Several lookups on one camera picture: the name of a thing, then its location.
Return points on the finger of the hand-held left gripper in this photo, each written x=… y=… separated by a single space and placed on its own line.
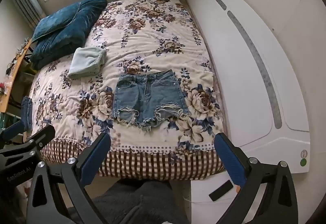
x=12 y=130
x=45 y=135

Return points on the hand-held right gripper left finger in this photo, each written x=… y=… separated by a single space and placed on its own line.
x=93 y=161

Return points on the dark blue denim cloth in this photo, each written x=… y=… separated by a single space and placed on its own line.
x=26 y=112

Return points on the teal velvet pillow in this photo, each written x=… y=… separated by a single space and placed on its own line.
x=68 y=15

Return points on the round green sticker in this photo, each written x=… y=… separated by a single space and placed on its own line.
x=303 y=162

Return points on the blue denim shorts pants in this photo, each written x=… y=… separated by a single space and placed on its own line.
x=150 y=96

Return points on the folded light blue cloth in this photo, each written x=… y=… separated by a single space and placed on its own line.
x=86 y=61

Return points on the floral blanket bed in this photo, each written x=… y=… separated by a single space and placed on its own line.
x=142 y=38

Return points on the white bed headboard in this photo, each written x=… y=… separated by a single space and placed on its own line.
x=236 y=71

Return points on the wooden desk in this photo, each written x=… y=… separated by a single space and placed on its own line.
x=15 y=74

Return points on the person's grey fleece clothing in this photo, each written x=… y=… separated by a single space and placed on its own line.
x=137 y=203

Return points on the flat black device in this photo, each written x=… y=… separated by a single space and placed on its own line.
x=221 y=190

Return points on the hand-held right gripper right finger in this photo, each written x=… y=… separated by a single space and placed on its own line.
x=229 y=160

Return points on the folded teal velvet quilt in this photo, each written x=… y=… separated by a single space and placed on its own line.
x=56 y=46

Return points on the grey pleated curtain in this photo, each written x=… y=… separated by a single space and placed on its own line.
x=24 y=2

